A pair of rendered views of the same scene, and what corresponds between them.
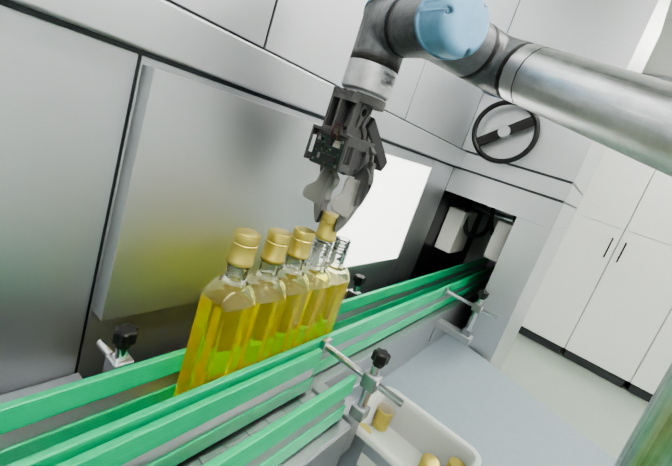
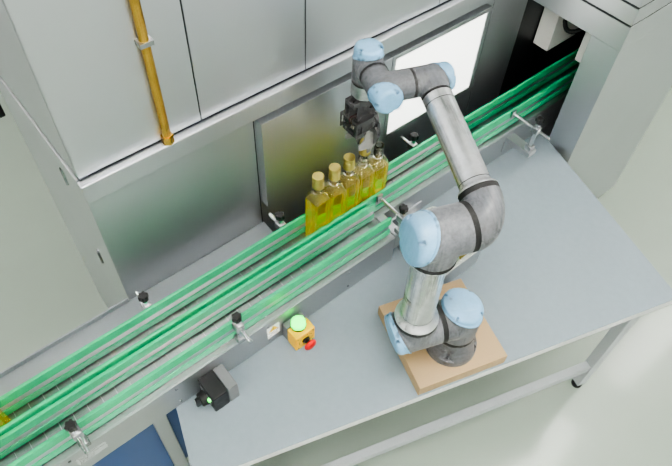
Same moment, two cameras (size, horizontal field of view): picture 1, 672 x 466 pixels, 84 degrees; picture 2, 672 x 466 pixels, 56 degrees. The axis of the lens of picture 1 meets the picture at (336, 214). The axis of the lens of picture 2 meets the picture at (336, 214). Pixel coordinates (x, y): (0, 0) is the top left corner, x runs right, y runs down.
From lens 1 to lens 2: 1.37 m
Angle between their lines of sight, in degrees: 41
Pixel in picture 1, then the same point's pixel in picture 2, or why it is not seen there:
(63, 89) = (232, 144)
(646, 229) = not seen: outside the picture
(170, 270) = (289, 179)
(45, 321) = (247, 210)
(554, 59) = (435, 112)
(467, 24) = (389, 104)
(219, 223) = (306, 152)
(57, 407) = (265, 244)
